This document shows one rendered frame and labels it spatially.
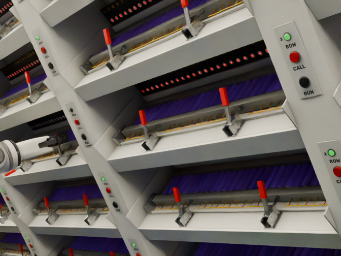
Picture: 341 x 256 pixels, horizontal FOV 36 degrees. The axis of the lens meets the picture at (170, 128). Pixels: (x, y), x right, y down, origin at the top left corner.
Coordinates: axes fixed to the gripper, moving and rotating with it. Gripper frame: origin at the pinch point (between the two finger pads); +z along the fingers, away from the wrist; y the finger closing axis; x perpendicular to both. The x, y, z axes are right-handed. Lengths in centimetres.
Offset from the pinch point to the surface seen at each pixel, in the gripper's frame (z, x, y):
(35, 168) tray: -1.4, -7.4, -20.1
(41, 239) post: 4, -35, -45
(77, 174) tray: -1.2, -11.3, 5.3
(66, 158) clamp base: -0.7, -6.1, 1.0
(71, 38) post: -2.1, 24.1, 25.3
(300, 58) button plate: -5, 3, 91
